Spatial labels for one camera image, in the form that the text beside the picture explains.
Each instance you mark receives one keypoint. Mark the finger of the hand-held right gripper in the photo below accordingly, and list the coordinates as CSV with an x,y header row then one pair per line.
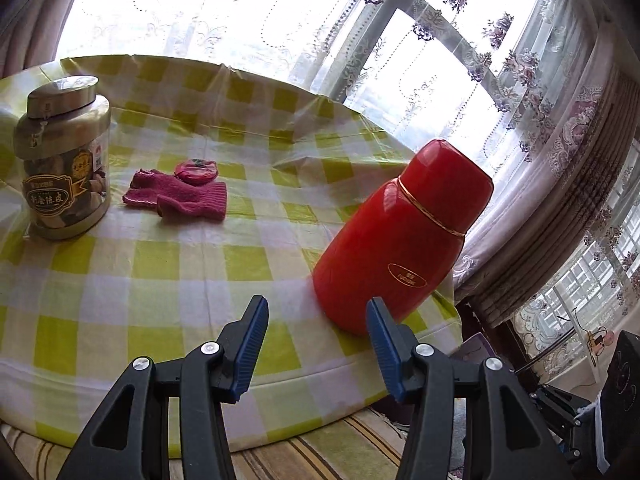
x,y
555,400

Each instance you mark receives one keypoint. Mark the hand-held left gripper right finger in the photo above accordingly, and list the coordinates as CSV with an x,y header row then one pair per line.
x,y
387,355

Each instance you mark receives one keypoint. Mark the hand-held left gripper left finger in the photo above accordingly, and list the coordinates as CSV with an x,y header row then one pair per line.
x,y
250,345

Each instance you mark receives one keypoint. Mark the purple cardboard box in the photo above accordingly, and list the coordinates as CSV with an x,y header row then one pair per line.
x,y
472,347

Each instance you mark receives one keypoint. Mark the yellow checked tablecloth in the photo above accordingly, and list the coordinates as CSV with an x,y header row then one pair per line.
x,y
175,285

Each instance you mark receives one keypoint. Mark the white lace curtain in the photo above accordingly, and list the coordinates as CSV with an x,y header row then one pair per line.
x,y
565,300

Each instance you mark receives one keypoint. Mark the red thermos flask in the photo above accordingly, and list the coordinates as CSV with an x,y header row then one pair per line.
x,y
390,240

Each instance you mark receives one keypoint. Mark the striped towel cushion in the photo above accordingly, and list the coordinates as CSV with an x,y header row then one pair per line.
x,y
310,455

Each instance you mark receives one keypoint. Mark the plain magenta knit glove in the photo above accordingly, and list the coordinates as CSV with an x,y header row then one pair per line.
x,y
190,200

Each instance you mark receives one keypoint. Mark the brown pleated curtain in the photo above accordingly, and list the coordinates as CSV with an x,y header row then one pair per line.
x,y
565,220

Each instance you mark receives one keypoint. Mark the small red round pouch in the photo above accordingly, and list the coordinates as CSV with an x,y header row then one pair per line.
x,y
196,171

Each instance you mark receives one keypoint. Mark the pink embroidered curtain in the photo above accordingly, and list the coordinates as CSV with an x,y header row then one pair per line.
x,y
590,125

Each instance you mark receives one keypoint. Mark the metal lid jar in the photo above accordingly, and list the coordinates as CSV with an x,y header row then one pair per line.
x,y
60,160

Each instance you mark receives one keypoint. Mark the white sheer embroidered curtain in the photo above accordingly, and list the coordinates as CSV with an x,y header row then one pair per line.
x,y
250,20

